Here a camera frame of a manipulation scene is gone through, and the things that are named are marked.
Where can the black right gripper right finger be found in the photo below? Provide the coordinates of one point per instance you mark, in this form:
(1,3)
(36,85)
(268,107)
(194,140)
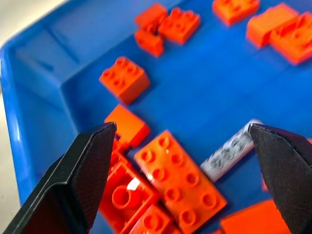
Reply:
(287,175)

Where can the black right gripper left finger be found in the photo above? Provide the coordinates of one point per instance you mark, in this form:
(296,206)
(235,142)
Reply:
(73,185)

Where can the blue plastic bin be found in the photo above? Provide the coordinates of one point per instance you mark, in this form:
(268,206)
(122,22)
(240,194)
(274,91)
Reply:
(207,85)

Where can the grey flat stud plate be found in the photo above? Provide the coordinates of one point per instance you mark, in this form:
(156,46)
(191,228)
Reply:
(226,156)

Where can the long orange toy brick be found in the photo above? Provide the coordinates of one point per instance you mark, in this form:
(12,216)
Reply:
(180,178)

